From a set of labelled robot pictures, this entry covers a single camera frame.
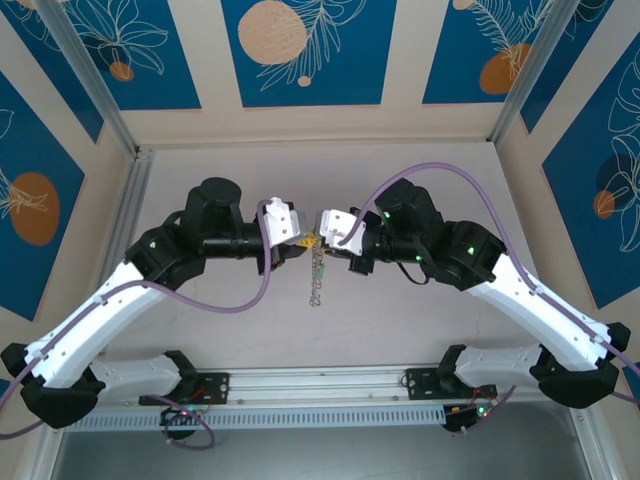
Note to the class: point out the aluminium frame post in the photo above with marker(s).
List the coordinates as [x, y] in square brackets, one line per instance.
[85, 80]
[535, 65]

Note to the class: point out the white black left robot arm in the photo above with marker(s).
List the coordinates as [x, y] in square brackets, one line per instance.
[90, 325]

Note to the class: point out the black electronics board with LED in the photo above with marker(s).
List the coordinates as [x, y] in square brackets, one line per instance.
[175, 416]
[470, 417]

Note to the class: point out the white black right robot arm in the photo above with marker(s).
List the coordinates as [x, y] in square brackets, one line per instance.
[550, 320]

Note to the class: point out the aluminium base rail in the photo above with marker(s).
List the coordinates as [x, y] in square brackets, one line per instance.
[320, 382]

